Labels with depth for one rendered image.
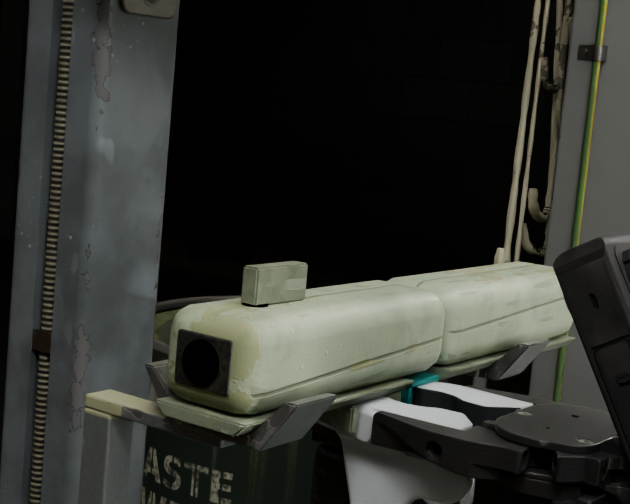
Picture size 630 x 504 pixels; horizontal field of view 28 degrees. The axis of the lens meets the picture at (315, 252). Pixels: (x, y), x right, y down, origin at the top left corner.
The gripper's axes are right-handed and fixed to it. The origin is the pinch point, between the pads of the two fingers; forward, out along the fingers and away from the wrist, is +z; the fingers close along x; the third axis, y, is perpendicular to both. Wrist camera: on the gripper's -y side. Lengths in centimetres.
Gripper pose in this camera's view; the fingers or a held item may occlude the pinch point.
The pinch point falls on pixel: (350, 389)
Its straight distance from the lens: 60.1
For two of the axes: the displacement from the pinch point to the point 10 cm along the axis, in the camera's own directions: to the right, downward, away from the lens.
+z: -8.1, -1.5, 5.6
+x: 5.7, -0.5, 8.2
